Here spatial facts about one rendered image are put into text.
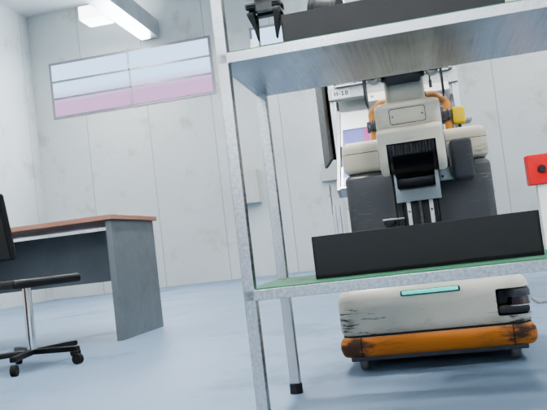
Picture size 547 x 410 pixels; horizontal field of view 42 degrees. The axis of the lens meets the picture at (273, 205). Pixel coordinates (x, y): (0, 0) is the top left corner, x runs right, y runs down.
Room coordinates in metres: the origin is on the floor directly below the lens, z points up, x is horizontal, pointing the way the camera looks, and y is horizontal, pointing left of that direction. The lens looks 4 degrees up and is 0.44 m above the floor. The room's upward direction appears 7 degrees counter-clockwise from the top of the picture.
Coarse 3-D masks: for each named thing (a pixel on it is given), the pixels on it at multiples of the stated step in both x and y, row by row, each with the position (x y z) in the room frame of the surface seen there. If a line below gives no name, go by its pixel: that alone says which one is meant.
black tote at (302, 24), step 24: (360, 0) 1.84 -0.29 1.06; (384, 0) 1.83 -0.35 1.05; (408, 0) 1.81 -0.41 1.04; (432, 0) 1.80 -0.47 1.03; (456, 0) 1.79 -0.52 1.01; (480, 0) 1.77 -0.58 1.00; (504, 0) 1.76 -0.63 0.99; (288, 24) 1.88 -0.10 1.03; (312, 24) 1.87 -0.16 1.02; (336, 24) 1.85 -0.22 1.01; (360, 24) 1.84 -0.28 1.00
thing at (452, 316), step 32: (384, 288) 2.39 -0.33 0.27; (416, 288) 2.36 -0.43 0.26; (448, 288) 2.32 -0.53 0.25; (480, 288) 2.31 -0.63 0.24; (512, 288) 2.30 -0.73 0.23; (352, 320) 2.40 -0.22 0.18; (384, 320) 2.38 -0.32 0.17; (416, 320) 2.35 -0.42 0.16; (448, 320) 2.33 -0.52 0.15; (480, 320) 2.31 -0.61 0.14; (512, 320) 2.29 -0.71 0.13; (352, 352) 2.40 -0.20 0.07; (384, 352) 2.38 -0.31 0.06; (416, 352) 2.37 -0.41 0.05; (448, 352) 2.36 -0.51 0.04
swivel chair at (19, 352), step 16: (0, 208) 3.33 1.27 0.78; (0, 224) 3.34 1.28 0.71; (0, 240) 3.37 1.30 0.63; (0, 256) 3.40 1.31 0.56; (16, 256) 3.38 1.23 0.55; (0, 288) 3.39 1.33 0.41; (16, 288) 3.34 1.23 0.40; (32, 304) 3.60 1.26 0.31; (32, 320) 3.59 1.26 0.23; (32, 336) 3.58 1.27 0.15; (16, 352) 3.56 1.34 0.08; (32, 352) 3.54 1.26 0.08; (48, 352) 3.55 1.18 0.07; (80, 352) 3.81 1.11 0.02; (16, 368) 3.34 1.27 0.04
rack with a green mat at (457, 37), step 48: (528, 0) 1.63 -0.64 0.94; (288, 48) 1.75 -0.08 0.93; (336, 48) 1.76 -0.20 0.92; (384, 48) 1.81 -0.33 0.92; (432, 48) 1.87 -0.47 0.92; (480, 48) 1.93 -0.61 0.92; (528, 48) 2.00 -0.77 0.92; (240, 192) 1.78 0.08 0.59; (240, 240) 1.78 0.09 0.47; (288, 288) 1.76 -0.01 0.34; (336, 288) 1.74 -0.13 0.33; (288, 336) 2.19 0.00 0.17
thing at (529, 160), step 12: (528, 156) 3.81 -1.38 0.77; (540, 156) 3.80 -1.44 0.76; (528, 168) 3.81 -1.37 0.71; (540, 168) 3.78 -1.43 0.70; (528, 180) 3.83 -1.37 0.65; (540, 180) 3.80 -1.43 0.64; (540, 192) 3.82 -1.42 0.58; (540, 204) 3.82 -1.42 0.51; (540, 216) 3.85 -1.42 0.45; (540, 300) 3.78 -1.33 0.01
